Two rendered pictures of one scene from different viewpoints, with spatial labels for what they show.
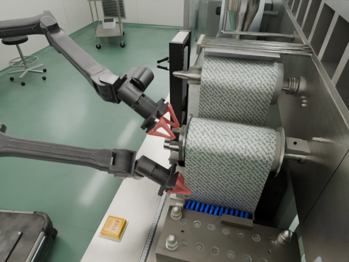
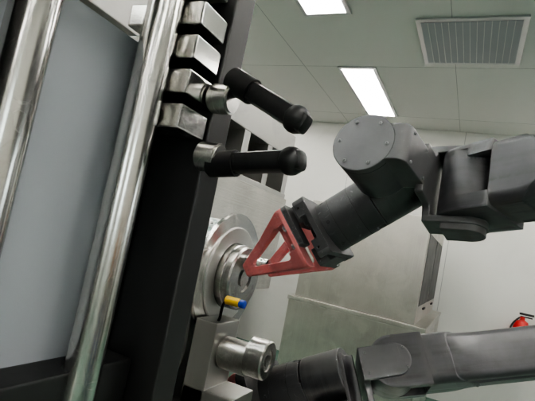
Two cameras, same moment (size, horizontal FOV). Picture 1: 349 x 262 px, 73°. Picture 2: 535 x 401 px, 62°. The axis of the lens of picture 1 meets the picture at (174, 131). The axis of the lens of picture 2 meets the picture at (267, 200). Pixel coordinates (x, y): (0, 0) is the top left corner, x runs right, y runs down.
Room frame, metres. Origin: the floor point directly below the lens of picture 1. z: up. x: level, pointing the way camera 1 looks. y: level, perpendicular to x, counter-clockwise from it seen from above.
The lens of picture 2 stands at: (1.07, 0.10, 1.30)
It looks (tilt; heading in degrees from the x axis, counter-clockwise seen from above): 5 degrees up; 192
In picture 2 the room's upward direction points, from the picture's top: 11 degrees clockwise
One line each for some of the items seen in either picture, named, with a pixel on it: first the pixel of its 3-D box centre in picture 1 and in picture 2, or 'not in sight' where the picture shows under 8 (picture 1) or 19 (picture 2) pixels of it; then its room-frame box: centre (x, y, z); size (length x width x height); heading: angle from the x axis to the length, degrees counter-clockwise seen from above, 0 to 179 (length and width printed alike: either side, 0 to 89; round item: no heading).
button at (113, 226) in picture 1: (113, 226); not in sight; (0.45, 0.22, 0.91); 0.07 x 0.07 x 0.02; 76
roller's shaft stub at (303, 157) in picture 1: (290, 154); not in sight; (0.48, -0.33, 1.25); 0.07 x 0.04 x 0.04; 76
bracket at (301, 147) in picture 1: (296, 145); not in sight; (0.48, -0.33, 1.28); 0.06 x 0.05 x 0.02; 76
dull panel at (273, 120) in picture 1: (268, 71); not in sight; (1.51, -0.64, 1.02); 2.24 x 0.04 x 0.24; 166
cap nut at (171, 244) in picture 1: (171, 240); not in sight; (0.33, 0.01, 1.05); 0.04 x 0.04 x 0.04
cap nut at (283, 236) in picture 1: (286, 235); not in sight; (0.35, -0.33, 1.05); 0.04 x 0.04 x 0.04
